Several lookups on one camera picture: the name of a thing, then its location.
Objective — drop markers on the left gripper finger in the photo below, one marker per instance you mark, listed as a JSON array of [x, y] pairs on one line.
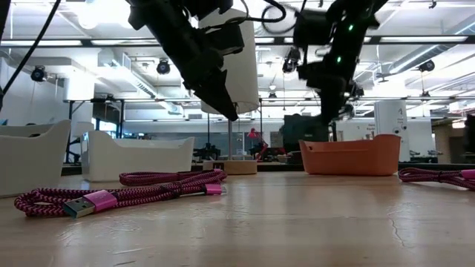
[[213, 94], [227, 89]]

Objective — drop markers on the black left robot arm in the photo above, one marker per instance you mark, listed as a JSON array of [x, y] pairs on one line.
[[148, 9]]

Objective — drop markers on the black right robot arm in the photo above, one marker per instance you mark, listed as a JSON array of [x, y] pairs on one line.
[[363, 15]]

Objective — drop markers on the white shade wooden base lamp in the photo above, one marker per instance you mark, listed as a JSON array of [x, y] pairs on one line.
[[243, 74]]

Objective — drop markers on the black ceiling spotlight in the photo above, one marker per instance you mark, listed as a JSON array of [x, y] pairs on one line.
[[38, 73], [290, 64], [163, 66], [426, 66]]

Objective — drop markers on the black computer monitor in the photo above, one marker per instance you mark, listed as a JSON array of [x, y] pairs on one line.
[[304, 133]]

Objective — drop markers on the orange plastic bin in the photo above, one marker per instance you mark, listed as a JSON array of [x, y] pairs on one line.
[[349, 157]]

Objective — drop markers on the white pillar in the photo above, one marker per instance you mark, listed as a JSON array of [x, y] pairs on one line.
[[391, 130]]

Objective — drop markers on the white plastic bin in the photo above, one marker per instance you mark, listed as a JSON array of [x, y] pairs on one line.
[[141, 157]]

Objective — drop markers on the black overhead beam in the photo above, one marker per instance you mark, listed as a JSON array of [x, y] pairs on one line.
[[87, 42]]

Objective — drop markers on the black metal workstation stand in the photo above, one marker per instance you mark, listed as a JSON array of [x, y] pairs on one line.
[[70, 130]]

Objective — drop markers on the frosted plastic bin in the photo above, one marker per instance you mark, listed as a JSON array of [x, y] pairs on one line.
[[29, 163]]

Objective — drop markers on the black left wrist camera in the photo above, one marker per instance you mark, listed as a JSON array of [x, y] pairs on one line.
[[226, 39]]

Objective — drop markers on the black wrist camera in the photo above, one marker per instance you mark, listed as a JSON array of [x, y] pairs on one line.
[[311, 27], [226, 39]]

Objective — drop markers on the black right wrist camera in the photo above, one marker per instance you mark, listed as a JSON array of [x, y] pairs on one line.
[[311, 27]]

